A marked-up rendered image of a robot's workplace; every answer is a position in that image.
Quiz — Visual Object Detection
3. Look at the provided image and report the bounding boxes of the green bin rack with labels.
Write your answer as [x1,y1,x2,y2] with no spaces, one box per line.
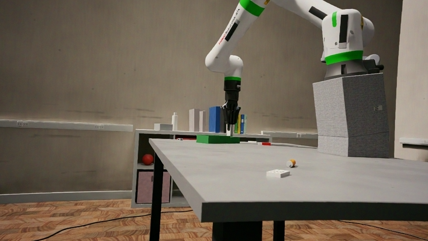
[196,135,240,144]

